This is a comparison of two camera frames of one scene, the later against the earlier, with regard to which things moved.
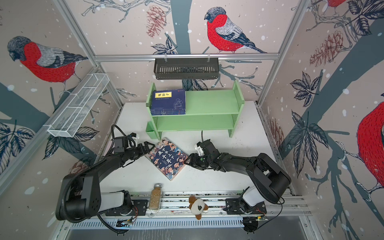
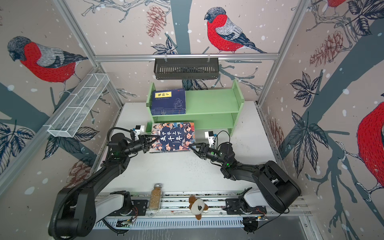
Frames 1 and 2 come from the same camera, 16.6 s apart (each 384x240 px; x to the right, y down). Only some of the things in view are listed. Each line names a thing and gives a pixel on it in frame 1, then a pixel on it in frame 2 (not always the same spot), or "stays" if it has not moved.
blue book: [168, 110] stays
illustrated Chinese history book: [168, 157] -> [175, 136]
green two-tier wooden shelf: [205, 110] stays
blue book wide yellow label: [167, 112] stays
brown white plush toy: [197, 206] stays
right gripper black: [195, 160] -> [205, 147]
